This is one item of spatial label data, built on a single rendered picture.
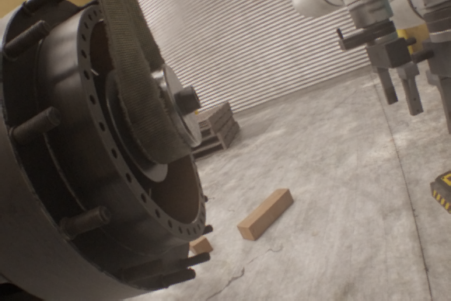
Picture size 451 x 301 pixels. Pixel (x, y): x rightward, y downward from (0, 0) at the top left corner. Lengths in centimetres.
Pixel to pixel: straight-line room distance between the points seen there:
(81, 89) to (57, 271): 19
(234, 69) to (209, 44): 76
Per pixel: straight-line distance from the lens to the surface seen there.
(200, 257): 51
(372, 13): 60
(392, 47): 59
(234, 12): 602
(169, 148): 42
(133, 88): 41
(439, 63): 42
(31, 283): 38
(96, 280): 35
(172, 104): 40
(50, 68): 35
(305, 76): 572
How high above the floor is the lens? 86
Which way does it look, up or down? 9 degrees down
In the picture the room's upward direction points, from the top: 24 degrees counter-clockwise
